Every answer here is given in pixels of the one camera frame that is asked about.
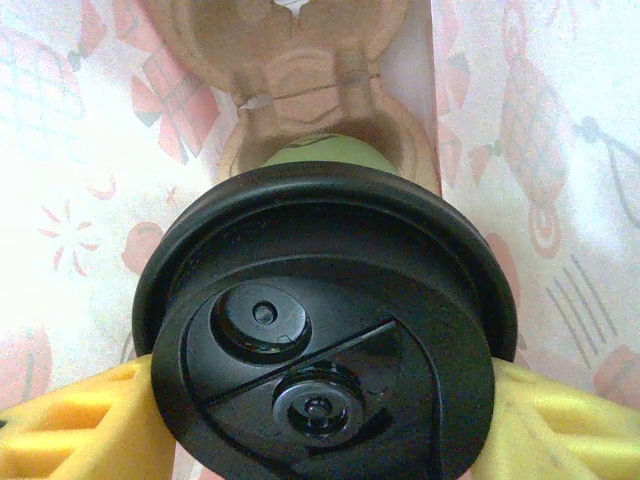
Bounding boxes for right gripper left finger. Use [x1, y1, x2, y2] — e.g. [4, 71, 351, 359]
[0, 355, 176, 480]

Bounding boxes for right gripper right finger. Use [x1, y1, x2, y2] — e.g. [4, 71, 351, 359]
[472, 357, 640, 480]

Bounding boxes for black plastic cup lid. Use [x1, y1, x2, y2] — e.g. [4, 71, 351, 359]
[132, 163, 519, 480]

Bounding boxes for green paper cup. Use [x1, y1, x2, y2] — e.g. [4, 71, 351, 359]
[262, 133, 401, 177]

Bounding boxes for brown pulp cup carrier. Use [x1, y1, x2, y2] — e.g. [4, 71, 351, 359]
[177, 0, 444, 191]

